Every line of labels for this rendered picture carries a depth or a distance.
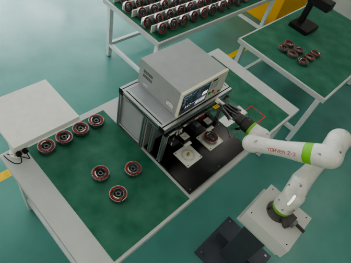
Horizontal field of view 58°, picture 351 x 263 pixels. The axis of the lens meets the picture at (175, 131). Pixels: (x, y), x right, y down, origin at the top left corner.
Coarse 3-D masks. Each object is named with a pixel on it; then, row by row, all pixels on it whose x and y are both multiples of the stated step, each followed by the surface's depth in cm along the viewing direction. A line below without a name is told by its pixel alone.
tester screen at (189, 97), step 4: (208, 84) 199; (204, 88) 199; (196, 92) 194; (200, 92) 198; (188, 96) 189; (192, 96) 193; (196, 96) 198; (184, 100) 189; (188, 100) 193; (192, 100) 198; (184, 104) 193; (192, 104) 202
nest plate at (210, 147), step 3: (204, 132) 241; (201, 135) 238; (198, 138) 236; (201, 138) 236; (213, 138) 239; (219, 138) 240; (201, 141) 234; (204, 141) 235; (219, 141) 238; (222, 141) 238; (204, 144) 233; (207, 144) 234; (216, 144) 236; (219, 144) 237; (207, 147) 232; (210, 147) 233; (213, 147) 233; (210, 150) 231
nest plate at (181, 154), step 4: (180, 148) 227; (184, 148) 227; (188, 148) 228; (192, 148) 229; (176, 152) 224; (180, 152) 224; (184, 152) 225; (192, 152) 226; (196, 152) 227; (176, 156) 222; (180, 156) 222; (184, 156) 223; (188, 156) 224; (192, 156) 224; (196, 156) 225; (200, 156) 226; (180, 160) 221; (184, 160) 221; (188, 160) 221; (192, 160) 222; (196, 160) 223; (184, 164) 219; (188, 164) 219; (192, 164) 221
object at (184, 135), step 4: (184, 132) 219; (176, 136) 218; (180, 136) 215; (184, 136) 216; (188, 136) 217; (180, 140) 216; (184, 140) 214; (188, 140) 218; (184, 144) 217; (188, 144) 218
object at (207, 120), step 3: (207, 117) 232; (198, 120) 231; (201, 120) 232; (204, 120) 229; (207, 120) 230; (210, 120) 231; (201, 123) 231; (204, 123) 229; (207, 123) 228; (210, 123) 229; (204, 126) 230; (207, 126) 228; (210, 126) 232; (207, 129) 230; (210, 129) 230
